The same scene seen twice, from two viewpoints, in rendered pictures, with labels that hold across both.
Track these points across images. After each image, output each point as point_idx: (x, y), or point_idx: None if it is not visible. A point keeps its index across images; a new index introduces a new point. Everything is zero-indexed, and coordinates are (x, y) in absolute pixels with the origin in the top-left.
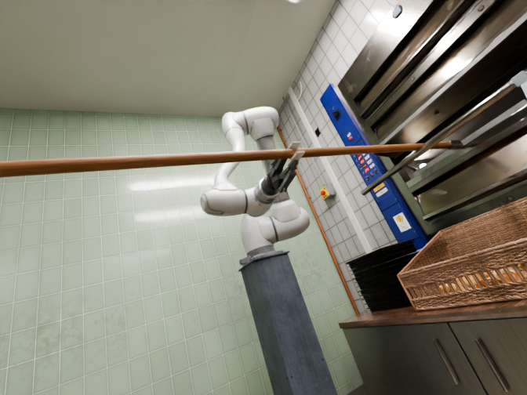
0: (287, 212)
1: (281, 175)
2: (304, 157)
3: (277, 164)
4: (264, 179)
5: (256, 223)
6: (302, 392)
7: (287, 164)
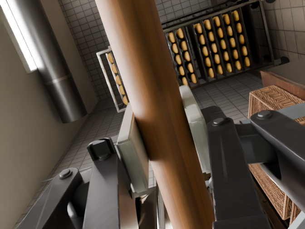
0: None
1: (240, 180)
2: (202, 173)
3: (97, 227)
4: None
5: None
6: None
7: (192, 116)
